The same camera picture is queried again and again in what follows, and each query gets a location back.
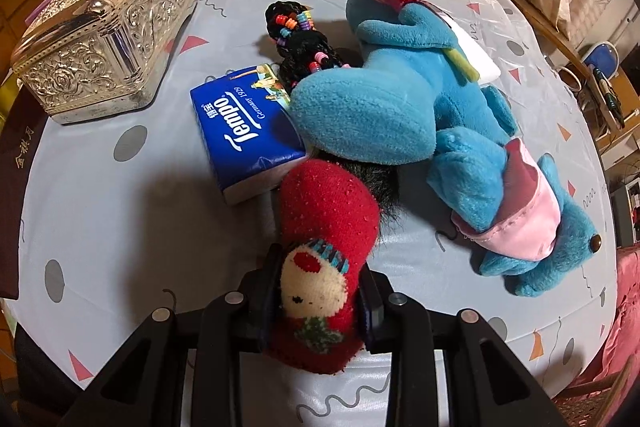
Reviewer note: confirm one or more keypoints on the pink cushion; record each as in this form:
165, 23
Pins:
623, 338

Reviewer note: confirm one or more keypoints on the blue plush toy with lollipop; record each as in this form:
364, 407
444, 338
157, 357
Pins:
414, 80

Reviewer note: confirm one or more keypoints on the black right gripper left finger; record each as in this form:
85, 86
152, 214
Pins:
171, 354

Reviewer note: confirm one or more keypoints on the patterned plastic tablecloth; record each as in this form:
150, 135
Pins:
111, 218

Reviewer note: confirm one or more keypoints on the blue Tempo tissue pack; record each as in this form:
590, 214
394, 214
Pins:
249, 135

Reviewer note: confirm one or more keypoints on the black braided wig with beads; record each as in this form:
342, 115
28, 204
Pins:
305, 50

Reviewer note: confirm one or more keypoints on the red knitted sock doll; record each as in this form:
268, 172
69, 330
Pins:
329, 223

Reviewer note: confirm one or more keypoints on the blue teddy with pink shirt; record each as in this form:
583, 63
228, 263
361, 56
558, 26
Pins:
514, 207

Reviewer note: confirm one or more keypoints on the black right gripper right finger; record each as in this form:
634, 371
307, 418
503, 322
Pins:
486, 384

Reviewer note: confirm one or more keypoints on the wooden side table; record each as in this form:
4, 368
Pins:
612, 113

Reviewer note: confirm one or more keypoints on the ornate silver tissue box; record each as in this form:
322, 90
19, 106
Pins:
90, 59

